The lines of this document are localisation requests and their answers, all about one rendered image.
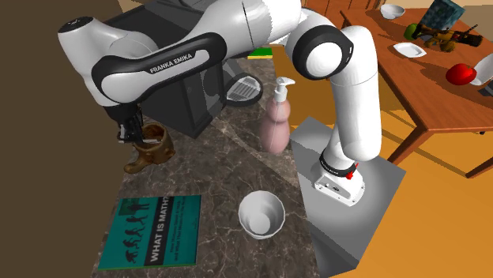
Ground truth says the brown figure-shaped mug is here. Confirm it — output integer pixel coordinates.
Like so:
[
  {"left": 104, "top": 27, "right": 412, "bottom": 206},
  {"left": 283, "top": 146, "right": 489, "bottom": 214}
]
[{"left": 122, "top": 122, "right": 176, "bottom": 175}]

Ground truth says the black coffee machine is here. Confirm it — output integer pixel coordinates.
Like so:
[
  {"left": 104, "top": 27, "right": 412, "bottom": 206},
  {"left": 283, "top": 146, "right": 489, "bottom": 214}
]
[{"left": 103, "top": 0, "right": 265, "bottom": 140}]

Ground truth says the teal book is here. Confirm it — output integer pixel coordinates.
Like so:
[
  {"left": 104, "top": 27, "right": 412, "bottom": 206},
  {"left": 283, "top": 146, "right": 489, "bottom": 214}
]
[{"left": 96, "top": 194, "right": 203, "bottom": 271}]

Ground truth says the green and yellow sponge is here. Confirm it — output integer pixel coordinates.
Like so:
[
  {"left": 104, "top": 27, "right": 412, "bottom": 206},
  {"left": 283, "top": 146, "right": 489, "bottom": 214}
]
[{"left": 246, "top": 46, "right": 273, "bottom": 61}]

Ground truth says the pink soap dispenser bottle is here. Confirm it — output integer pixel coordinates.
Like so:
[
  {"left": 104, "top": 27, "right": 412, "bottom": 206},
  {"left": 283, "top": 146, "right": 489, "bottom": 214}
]
[{"left": 258, "top": 76, "right": 297, "bottom": 156}]

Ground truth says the white faceted bowl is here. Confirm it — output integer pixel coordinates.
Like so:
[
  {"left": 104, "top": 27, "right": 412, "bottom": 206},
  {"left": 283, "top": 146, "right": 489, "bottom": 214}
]
[{"left": 237, "top": 190, "right": 287, "bottom": 241}]

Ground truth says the grey robot stand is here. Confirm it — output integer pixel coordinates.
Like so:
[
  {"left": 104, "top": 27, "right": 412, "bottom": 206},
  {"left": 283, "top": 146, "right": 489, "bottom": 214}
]
[{"left": 290, "top": 116, "right": 407, "bottom": 278}]

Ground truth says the wooden dining table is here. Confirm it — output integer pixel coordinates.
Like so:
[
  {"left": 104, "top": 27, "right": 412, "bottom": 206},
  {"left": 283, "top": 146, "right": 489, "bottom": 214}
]
[{"left": 300, "top": 0, "right": 493, "bottom": 179}]

